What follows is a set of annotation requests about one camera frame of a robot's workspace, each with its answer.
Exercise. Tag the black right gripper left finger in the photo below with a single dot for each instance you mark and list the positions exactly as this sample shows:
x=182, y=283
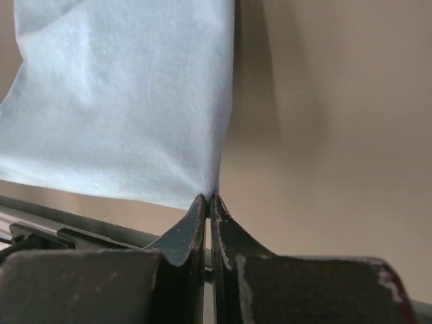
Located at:
x=161, y=282

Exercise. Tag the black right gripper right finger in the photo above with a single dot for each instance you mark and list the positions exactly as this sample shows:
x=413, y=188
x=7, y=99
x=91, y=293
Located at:
x=251, y=284

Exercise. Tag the light blue t-shirt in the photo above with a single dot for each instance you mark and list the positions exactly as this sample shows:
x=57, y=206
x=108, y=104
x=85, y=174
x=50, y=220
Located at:
x=120, y=99

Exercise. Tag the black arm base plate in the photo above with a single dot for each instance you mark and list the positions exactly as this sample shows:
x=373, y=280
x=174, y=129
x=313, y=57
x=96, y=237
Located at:
x=24, y=238

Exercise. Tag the grey aluminium frame rail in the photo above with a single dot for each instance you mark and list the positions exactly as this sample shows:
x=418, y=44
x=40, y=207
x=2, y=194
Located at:
x=63, y=268

